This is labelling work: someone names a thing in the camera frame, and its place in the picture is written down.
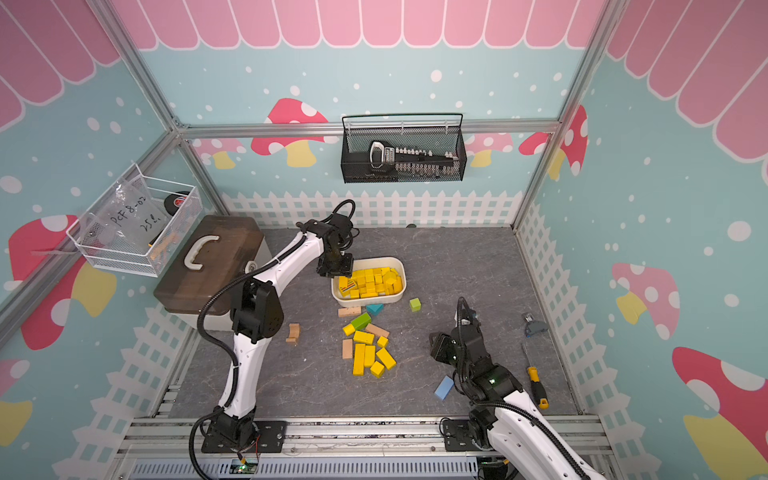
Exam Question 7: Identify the teal triangular block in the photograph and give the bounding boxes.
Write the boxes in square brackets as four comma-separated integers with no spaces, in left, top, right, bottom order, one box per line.
[365,304,384,316]

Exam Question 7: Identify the black wire mesh basket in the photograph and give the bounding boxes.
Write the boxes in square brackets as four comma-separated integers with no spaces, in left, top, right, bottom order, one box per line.
[340,113,467,184]

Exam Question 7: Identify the light blue block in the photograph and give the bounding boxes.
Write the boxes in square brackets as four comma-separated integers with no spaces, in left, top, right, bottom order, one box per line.
[434,376,454,401]

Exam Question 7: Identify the long yellow block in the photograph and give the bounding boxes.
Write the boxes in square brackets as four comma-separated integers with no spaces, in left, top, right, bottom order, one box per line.
[353,343,367,376]

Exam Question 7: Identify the small yellow cube pile bottom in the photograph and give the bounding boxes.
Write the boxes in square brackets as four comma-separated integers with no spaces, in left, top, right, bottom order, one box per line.
[370,361,385,378]

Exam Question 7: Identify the tan wooden block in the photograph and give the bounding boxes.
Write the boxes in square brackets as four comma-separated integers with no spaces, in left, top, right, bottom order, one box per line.
[342,338,354,360]

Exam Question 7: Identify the white oval plastic tub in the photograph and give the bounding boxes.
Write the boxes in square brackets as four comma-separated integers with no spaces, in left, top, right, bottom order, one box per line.
[331,257,407,308]

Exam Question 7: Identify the clear wire wall basket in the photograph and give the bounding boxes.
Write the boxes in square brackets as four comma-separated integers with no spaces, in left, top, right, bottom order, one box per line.
[66,164,203,278]

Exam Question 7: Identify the yellow black screwdriver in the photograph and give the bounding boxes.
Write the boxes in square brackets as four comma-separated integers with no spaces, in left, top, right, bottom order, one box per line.
[521,342,550,410]

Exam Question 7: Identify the tan long block near tub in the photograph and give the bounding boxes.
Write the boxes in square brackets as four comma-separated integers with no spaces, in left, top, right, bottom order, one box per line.
[338,306,362,318]

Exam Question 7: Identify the green rectangular block centre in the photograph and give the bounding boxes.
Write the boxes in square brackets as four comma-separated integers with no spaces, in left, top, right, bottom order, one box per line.
[350,313,372,331]

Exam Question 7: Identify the black tape roll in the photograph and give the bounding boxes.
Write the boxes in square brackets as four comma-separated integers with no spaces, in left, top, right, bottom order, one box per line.
[163,191,189,216]

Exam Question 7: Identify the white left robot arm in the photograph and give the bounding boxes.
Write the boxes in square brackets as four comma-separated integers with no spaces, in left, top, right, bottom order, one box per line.
[188,199,356,459]

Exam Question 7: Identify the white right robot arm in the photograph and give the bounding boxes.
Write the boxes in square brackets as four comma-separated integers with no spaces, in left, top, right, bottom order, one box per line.
[430,297,604,479]

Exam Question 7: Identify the yellow slanted block right pile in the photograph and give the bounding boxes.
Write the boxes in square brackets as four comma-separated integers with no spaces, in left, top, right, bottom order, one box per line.
[376,348,396,370]

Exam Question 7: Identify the brown lidded storage box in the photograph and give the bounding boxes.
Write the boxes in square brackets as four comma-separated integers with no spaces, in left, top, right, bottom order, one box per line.
[153,215,264,315]

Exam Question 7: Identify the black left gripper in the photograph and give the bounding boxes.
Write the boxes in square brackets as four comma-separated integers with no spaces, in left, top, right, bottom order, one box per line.
[316,245,354,277]

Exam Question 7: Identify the rainbow striped block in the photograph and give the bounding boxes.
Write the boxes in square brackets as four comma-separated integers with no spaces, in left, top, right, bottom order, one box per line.
[339,282,357,297]

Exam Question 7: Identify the grey blue clamp tool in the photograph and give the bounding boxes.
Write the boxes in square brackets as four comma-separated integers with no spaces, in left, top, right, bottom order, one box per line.
[522,312,549,338]

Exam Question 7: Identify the tan slanted block centre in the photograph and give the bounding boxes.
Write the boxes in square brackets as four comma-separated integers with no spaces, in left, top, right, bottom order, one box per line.
[365,324,390,338]

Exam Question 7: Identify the brown small block left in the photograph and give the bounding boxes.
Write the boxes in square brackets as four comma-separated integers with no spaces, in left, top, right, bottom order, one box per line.
[286,323,301,345]

